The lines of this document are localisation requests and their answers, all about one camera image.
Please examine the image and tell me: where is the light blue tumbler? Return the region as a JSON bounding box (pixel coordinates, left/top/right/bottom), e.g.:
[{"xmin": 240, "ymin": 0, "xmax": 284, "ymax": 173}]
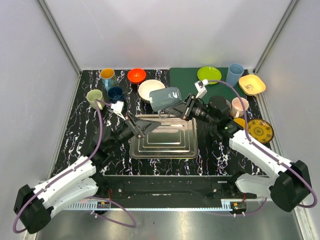
[{"xmin": 225, "ymin": 63, "xmax": 244, "ymax": 87}]

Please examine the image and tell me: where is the small yellow bowl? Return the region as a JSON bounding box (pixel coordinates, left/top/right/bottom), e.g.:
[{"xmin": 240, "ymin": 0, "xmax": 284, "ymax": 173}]
[{"xmin": 233, "ymin": 117, "xmax": 248, "ymax": 129}]

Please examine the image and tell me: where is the lime green plate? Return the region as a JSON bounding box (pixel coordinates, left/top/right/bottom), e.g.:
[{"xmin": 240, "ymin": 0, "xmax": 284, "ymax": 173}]
[{"xmin": 197, "ymin": 66, "xmax": 222, "ymax": 81}]

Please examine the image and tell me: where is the translucent purple cup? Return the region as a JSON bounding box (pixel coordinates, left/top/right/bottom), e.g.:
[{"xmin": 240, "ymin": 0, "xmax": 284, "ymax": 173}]
[{"xmin": 225, "ymin": 99, "xmax": 232, "ymax": 110}]

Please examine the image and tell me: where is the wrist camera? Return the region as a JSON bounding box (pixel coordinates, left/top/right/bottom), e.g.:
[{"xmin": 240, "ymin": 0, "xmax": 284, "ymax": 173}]
[
  {"xmin": 194, "ymin": 79, "xmax": 209, "ymax": 99},
  {"xmin": 110, "ymin": 100, "xmax": 126, "ymax": 120}
]

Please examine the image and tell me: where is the grey-blue ceramic mug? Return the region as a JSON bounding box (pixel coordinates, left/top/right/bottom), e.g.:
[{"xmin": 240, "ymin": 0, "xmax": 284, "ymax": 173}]
[{"xmin": 149, "ymin": 87, "xmax": 182, "ymax": 113}]

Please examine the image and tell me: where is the orange red bowl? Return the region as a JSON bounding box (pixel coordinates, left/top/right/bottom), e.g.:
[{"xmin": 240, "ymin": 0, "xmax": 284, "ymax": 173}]
[{"xmin": 127, "ymin": 68, "xmax": 147, "ymax": 84}]

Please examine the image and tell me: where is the yellow square dish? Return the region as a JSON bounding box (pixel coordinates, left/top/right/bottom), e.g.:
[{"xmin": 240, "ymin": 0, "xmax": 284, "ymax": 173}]
[{"xmin": 238, "ymin": 74, "xmax": 266, "ymax": 96}]

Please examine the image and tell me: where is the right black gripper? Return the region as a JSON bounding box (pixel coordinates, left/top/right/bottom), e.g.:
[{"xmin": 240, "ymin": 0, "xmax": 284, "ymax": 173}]
[{"xmin": 165, "ymin": 93, "xmax": 218, "ymax": 127}]

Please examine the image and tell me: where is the black gold patterned plate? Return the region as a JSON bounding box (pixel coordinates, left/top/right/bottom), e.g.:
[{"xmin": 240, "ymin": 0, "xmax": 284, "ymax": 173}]
[{"xmin": 248, "ymin": 118, "xmax": 274, "ymax": 144}]

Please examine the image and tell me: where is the dark blue mug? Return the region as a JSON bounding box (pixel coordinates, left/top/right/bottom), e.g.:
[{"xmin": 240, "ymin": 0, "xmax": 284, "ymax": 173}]
[{"xmin": 107, "ymin": 86, "xmax": 124, "ymax": 104}]

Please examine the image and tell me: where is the silver metal tray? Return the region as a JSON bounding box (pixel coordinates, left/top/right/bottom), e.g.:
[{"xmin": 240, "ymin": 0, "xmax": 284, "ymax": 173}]
[{"xmin": 129, "ymin": 114, "xmax": 198, "ymax": 159}]

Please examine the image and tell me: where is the pink mug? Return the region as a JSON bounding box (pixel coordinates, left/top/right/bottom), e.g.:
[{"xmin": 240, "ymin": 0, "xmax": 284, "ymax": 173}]
[{"xmin": 229, "ymin": 97, "xmax": 249, "ymax": 119}]

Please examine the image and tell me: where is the dark green mat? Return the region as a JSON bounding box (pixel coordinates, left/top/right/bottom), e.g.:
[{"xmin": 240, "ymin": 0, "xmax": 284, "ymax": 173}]
[{"xmin": 169, "ymin": 67, "xmax": 237, "ymax": 104}]

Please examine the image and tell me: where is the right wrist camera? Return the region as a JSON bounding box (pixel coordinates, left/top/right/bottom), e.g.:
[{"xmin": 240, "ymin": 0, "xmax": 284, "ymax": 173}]
[{"xmin": 194, "ymin": 79, "xmax": 209, "ymax": 99}]

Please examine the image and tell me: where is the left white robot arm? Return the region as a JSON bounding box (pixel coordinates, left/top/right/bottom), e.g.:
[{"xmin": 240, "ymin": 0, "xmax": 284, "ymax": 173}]
[{"xmin": 12, "ymin": 113, "xmax": 161, "ymax": 234}]

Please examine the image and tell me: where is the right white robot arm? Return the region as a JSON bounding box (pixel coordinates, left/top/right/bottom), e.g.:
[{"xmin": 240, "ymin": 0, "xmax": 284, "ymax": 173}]
[{"xmin": 163, "ymin": 94, "xmax": 313, "ymax": 212}]

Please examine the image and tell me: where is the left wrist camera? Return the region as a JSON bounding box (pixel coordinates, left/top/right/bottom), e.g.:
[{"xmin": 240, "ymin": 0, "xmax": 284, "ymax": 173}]
[{"xmin": 110, "ymin": 100, "xmax": 126, "ymax": 120}]

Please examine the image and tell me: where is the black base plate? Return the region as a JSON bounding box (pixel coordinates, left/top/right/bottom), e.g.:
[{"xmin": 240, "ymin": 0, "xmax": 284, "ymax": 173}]
[{"xmin": 97, "ymin": 175, "xmax": 257, "ymax": 209}]

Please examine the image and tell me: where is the white ceramic bowl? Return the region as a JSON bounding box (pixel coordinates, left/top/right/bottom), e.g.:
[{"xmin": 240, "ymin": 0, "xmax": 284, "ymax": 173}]
[{"xmin": 138, "ymin": 79, "xmax": 165, "ymax": 104}]

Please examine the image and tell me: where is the blue mug yellow inside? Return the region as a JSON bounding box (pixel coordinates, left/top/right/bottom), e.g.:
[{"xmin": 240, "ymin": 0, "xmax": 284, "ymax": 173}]
[{"xmin": 100, "ymin": 68, "xmax": 118, "ymax": 91}]

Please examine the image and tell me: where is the light green mug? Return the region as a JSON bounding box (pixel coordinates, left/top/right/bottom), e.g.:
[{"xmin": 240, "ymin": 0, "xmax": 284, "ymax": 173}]
[{"xmin": 86, "ymin": 89, "xmax": 105, "ymax": 110}]

